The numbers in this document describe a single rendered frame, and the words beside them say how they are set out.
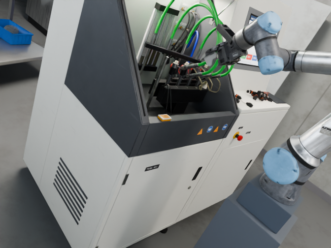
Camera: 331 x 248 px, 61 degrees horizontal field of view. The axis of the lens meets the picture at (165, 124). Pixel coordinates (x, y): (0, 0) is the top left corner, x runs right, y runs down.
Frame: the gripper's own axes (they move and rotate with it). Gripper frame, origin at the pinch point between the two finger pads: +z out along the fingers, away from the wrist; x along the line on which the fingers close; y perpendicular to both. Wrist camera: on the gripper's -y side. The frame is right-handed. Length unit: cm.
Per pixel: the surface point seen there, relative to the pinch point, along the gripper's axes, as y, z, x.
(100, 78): 0.6, 18.8, -43.3
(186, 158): 41, 29, -4
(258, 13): -32, 15, 57
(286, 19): -36, 26, 96
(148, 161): 38, 18, -29
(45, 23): -184, 312, -15
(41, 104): -5, 76, -61
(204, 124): 26.9, 14.6, 0.2
